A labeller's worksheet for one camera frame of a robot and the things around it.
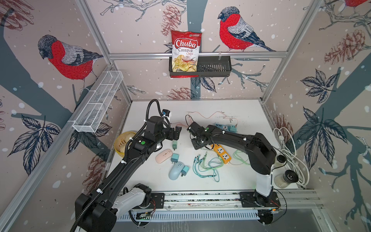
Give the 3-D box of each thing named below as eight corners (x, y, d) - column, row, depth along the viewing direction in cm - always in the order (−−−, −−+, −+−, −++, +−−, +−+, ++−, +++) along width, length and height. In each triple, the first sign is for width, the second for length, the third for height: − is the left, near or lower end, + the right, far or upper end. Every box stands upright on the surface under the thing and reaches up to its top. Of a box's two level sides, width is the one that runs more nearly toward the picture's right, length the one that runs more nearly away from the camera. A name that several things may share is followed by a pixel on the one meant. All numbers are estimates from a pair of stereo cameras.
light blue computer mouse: (167, 177, 83) (166, 176, 81) (175, 161, 89) (175, 159, 87) (177, 182, 81) (176, 180, 79) (184, 165, 88) (184, 163, 85)
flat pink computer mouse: (157, 165, 88) (157, 164, 86) (153, 157, 91) (153, 156, 89) (174, 154, 92) (173, 153, 90) (169, 147, 95) (169, 146, 94)
